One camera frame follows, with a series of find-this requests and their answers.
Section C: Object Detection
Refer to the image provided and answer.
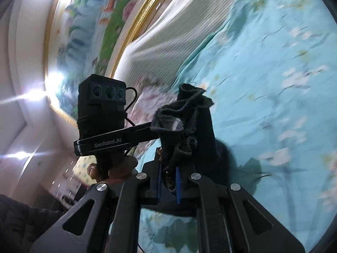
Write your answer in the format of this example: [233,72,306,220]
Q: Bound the black pants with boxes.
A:
[150,83,238,217]

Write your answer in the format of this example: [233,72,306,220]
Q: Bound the person's left hand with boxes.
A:
[87,155,138,185]

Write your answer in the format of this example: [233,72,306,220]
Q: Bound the yellow cartoon print pillow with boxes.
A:
[72,155,96,187]

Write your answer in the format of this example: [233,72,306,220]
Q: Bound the pink floral ruffled pillow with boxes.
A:
[126,76,180,159]

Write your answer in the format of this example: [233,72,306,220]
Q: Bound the gold framed floral painting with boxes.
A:
[44,0,160,126]

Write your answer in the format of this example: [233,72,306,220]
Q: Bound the striped cream headboard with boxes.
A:
[112,0,234,86]

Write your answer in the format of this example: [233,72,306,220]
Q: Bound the teal floral bed sheet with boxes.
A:
[169,0,336,252]

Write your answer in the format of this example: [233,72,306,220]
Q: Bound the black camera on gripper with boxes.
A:
[77,74,126,139]

